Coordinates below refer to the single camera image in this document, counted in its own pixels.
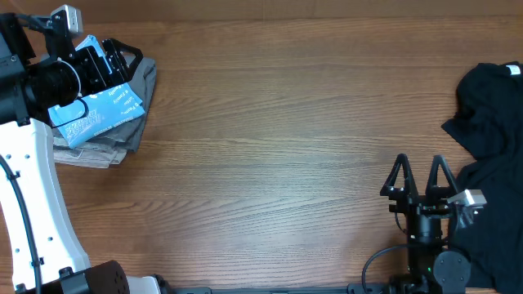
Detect light blue printed t-shirt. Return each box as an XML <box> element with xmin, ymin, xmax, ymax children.
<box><xmin>47</xmin><ymin>34</ymin><xmax>146</xmax><ymax>149</ymax></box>

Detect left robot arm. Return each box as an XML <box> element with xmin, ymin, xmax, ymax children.
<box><xmin>1</xmin><ymin>5</ymin><xmax>171</xmax><ymax>293</ymax></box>

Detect folded grey trousers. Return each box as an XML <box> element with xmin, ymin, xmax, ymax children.
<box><xmin>48</xmin><ymin>57</ymin><xmax>157</xmax><ymax>152</ymax></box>

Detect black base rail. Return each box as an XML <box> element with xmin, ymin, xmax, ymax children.
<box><xmin>160</xmin><ymin>283</ymin><xmax>414</xmax><ymax>294</ymax></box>

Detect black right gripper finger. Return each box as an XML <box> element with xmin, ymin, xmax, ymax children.
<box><xmin>425</xmin><ymin>155</ymin><xmax>458</xmax><ymax>200</ymax></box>
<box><xmin>380</xmin><ymin>154</ymin><xmax>418</xmax><ymax>200</ymax></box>

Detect folded beige garment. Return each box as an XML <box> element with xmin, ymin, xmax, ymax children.
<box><xmin>53</xmin><ymin>144</ymin><xmax>127</xmax><ymax>169</ymax></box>

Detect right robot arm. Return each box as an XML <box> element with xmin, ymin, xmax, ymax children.
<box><xmin>380</xmin><ymin>154</ymin><xmax>458</xmax><ymax>293</ymax></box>

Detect black garment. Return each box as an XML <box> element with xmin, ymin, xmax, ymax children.
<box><xmin>442</xmin><ymin>61</ymin><xmax>522</xmax><ymax>294</ymax></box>

